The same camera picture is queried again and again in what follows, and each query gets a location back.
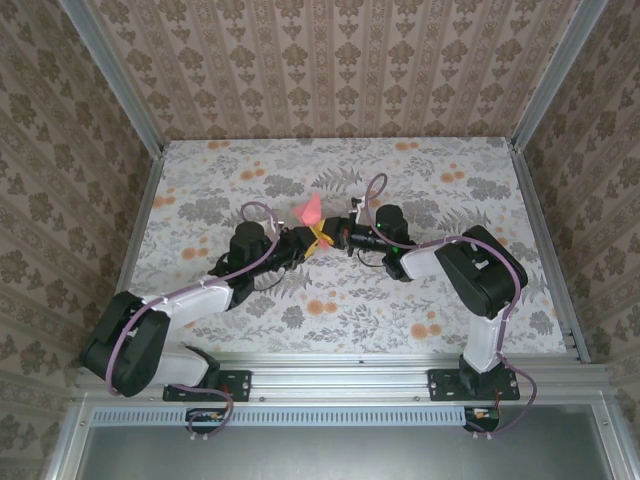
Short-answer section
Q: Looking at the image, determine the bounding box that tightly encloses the black connector board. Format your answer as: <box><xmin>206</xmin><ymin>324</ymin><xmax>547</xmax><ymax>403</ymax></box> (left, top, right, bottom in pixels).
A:
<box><xmin>184</xmin><ymin>407</ymin><xmax>226</xmax><ymax>434</ymax></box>
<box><xmin>463</xmin><ymin>407</ymin><xmax>501</xmax><ymax>432</ymax></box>

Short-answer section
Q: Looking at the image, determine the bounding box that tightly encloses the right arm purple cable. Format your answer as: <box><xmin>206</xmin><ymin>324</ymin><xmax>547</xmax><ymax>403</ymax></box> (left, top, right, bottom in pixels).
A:
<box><xmin>363</xmin><ymin>172</ymin><xmax>540</xmax><ymax>442</ymax></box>

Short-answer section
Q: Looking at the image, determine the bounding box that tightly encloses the aluminium corner post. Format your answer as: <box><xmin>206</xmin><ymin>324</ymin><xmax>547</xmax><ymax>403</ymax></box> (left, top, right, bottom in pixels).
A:
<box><xmin>510</xmin><ymin>0</ymin><xmax>610</xmax><ymax>151</ymax></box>
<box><xmin>58</xmin><ymin>0</ymin><xmax>167</xmax><ymax>157</ymax></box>

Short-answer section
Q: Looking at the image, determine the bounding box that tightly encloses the aluminium side rail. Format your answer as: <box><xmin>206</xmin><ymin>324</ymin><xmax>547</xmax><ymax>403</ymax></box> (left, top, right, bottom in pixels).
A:
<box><xmin>508</xmin><ymin>142</ymin><xmax>592</xmax><ymax>365</ymax></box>
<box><xmin>93</xmin><ymin>149</ymin><xmax>167</xmax><ymax>366</ymax></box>

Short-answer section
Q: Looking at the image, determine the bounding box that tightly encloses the grey metal panel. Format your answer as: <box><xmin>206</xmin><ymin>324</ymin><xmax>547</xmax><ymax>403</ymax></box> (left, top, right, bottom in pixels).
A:
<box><xmin>44</xmin><ymin>403</ymin><xmax>640</xmax><ymax>480</ymax></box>

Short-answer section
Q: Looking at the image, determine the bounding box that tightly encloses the long aluminium mounting rail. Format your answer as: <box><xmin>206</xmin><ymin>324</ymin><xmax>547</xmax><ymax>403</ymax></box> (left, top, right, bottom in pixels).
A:
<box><xmin>74</xmin><ymin>351</ymin><xmax>615</xmax><ymax>402</ymax></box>

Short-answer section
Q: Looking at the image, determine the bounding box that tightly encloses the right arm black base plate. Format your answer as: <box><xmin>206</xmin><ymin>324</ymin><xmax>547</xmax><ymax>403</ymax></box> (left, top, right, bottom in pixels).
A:
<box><xmin>427</xmin><ymin>368</ymin><xmax>521</xmax><ymax>403</ymax></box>

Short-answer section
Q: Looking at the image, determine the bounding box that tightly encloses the grey slotted cable duct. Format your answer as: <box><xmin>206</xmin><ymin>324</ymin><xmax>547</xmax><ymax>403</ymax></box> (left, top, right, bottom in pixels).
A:
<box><xmin>92</xmin><ymin>405</ymin><xmax>469</xmax><ymax>427</ymax></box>

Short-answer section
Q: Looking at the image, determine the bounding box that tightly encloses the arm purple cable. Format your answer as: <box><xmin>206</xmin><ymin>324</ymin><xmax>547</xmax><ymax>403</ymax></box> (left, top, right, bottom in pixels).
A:
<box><xmin>104</xmin><ymin>200</ymin><xmax>282</xmax><ymax>445</ymax></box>
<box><xmin>363</xmin><ymin>172</ymin><xmax>540</xmax><ymax>442</ymax></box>

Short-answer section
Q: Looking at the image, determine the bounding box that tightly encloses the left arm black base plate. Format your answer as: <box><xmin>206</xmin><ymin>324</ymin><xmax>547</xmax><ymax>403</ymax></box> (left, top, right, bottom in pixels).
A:
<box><xmin>162</xmin><ymin>368</ymin><xmax>252</xmax><ymax>403</ymax></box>

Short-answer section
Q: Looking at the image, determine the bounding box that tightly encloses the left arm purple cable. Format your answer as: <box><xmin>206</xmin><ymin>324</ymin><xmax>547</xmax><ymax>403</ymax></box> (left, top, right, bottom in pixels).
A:
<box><xmin>104</xmin><ymin>200</ymin><xmax>282</xmax><ymax>445</ymax></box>

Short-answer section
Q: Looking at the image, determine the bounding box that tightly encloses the pink cloth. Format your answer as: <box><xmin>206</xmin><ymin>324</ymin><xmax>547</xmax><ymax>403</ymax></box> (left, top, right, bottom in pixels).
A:
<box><xmin>292</xmin><ymin>194</ymin><xmax>335</xmax><ymax>252</ymax></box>

